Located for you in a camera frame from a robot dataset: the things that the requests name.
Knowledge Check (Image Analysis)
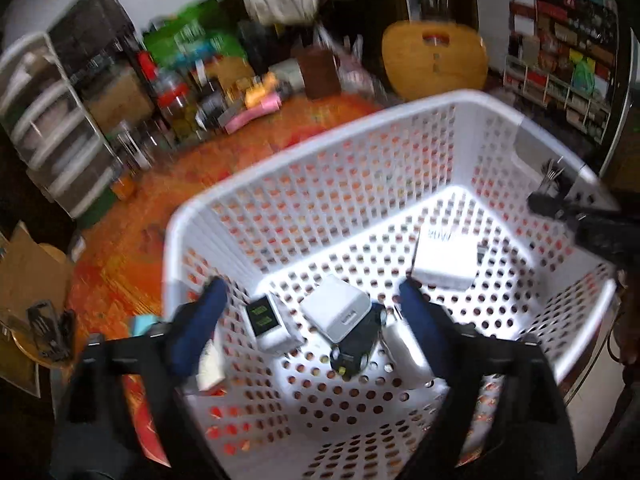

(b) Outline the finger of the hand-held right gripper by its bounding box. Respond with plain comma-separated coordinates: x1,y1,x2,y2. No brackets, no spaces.
527,193,640,268

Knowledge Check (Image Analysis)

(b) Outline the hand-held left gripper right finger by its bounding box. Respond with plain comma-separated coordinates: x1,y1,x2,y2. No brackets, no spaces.
398,279,577,480

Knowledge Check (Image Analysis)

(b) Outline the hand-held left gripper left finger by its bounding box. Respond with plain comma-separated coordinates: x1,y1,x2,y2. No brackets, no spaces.
50,277,231,480

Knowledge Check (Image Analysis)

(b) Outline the teal charger block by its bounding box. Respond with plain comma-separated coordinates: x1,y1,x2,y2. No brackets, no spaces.
130,313,162,339

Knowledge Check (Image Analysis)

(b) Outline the black yellow charger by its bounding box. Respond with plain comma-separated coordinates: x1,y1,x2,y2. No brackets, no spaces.
328,302,389,377

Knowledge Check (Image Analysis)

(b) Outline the large white charger block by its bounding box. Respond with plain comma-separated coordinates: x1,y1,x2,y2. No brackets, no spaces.
410,224,489,292

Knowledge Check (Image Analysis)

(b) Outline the white perforated plastic basket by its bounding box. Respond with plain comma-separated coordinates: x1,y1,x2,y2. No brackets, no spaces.
162,88,622,480

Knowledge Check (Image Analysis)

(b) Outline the black phone stand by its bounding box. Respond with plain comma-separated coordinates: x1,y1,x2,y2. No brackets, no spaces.
27,299,77,362

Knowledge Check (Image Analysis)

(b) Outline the small orange jar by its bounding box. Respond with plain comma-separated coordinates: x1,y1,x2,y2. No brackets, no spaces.
110,172,139,202

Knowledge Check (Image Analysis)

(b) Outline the shelf of boxes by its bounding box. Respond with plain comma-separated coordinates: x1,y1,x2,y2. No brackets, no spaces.
502,0,622,144

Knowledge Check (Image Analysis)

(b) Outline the empty glass jar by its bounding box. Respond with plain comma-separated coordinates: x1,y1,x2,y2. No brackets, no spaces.
119,124,157,172

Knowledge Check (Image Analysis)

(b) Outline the red-lidded pickle jar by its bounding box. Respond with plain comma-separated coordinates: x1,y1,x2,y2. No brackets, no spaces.
154,79,194,137

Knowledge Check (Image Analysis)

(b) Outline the brown cup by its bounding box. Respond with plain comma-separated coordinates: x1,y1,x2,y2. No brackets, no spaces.
297,44,342,101

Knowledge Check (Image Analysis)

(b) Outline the green shopping bag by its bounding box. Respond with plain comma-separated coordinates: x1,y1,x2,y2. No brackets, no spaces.
142,0,247,69

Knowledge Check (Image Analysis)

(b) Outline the black plastic cover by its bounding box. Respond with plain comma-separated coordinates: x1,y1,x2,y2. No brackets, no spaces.
47,0,147,86

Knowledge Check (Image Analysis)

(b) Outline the wooden chair with handle hole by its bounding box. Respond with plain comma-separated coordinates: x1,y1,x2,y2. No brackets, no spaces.
382,19,489,104

